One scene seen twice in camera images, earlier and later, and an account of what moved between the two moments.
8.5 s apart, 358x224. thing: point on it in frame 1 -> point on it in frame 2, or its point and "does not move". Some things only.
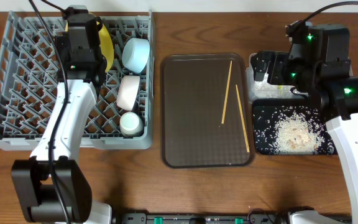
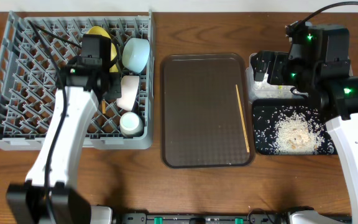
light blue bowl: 135,54 does not move
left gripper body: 73,14 -> 113,88
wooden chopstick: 227,91 -> 104,107
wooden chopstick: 243,121 does not move
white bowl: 128,91 does not move
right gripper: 277,60 does not move
